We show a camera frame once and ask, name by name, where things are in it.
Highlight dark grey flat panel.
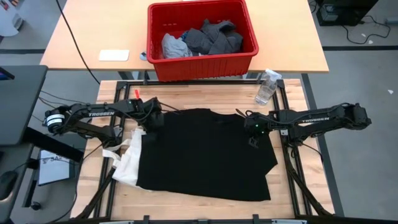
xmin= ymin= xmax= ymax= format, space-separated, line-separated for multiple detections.
xmin=0 ymin=64 xmax=49 ymax=146

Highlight dark grey cargo shorts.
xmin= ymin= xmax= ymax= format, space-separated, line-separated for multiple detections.
xmin=182 ymin=18 xmax=244 ymax=56

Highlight white printed booklet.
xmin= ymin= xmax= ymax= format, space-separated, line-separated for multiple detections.
xmin=37 ymin=149 xmax=76 ymax=187

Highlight black support beam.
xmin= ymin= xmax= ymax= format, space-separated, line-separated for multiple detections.
xmin=24 ymin=126 xmax=85 ymax=163

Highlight black t-shirt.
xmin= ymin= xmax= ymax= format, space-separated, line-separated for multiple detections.
xmin=136 ymin=108 xmax=279 ymax=202

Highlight white rounded object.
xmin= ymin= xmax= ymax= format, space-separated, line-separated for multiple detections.
xmin=0 ymin=0 xmax=25 ymax=37

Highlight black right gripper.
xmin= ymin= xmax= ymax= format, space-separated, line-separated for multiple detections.
xmin=244 ymin=112 xmax=273 ymax=149

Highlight white rectangular pad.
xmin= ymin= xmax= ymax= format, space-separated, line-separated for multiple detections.
xmin=98 ymin=49 xmax=130 ymax=62

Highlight light wooden desk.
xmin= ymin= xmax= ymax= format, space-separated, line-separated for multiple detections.
xmin=40 ymin=0 xmax=330 ymax=74

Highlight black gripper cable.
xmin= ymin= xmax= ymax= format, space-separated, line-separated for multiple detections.
xmin=235 ymin=108 xmax=253 ymax=118
xmin=155 ymin=98 xmax=182 ymax=113

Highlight light grey garment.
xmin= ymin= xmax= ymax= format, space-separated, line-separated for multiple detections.
xmin=161 ymin=33 xmax=193 ymax=60

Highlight clear plastic spray bottle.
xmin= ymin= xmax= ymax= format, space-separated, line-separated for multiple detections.
xmin=254 ymin=68 xmax=283 ymax=106

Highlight long black desk cable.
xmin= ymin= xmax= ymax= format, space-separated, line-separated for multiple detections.
xmin=55 ymin=0 xmax=101 ymax=85

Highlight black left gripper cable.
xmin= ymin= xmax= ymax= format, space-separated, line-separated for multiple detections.
xmin=155 ymin=98 xmax=182 ymax=113

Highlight black floor cable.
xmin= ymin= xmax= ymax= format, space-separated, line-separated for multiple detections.
xmin=340 ymin=15 xmax=392 ymax=45

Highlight cream canvas tote bag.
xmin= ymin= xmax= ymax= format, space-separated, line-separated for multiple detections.
xmin=101 ymin=126 xmax=147 ymax=191

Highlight black computer tower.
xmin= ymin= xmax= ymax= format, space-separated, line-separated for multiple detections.
xmin=315 ymin=0 xmax=379 ymax=27

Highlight red plastic laundry bin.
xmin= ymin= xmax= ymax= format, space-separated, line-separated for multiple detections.
xmin=146 ymin=0 xmax=260 ymax=82

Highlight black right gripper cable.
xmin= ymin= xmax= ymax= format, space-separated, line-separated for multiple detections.
xmin=235 ymin=108 xmax=253 ymax=118

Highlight black aluminium table frame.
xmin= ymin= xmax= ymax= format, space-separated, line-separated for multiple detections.
xmin=74 ymin=79 xmax=335 ymax=224

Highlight black computer mouse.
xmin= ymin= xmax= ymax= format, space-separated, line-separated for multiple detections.
xmin=0 ymin=170 xmax=19 ymax=202

